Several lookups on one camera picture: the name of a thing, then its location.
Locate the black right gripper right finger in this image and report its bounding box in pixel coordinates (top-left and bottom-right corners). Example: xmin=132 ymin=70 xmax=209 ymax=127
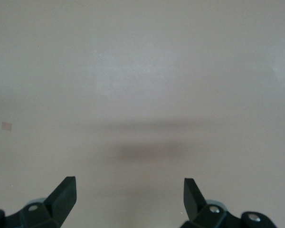
xmin=180 ymin=178 xmax=276 ymax=228

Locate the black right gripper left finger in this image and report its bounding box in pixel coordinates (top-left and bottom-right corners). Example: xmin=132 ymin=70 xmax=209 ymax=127
xmin=0 ymin=176 xmax=76 ymax=228

